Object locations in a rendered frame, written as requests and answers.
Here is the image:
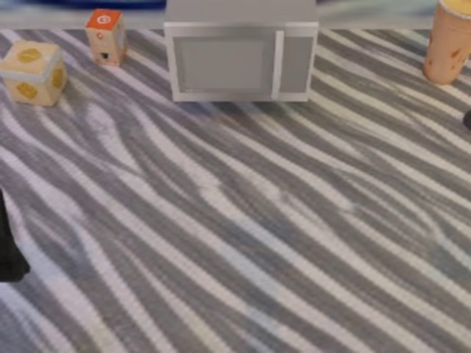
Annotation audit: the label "orange paper drink cup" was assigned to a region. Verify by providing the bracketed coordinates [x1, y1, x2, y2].
[422, 0, 471, 85]

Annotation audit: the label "orange topped beige carton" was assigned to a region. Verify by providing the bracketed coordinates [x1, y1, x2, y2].
[85, 9, 128, 68]

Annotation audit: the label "beige cube box yellow dots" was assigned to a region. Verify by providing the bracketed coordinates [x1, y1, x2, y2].
[0, 39, 68, 108]

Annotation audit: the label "silver toy microwave oven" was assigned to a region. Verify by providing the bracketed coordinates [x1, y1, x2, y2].
[163, 0, 319, 103]

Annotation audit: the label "grey white striped tablecloth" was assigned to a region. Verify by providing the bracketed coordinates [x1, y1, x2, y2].
[0, 28, 471, 353]

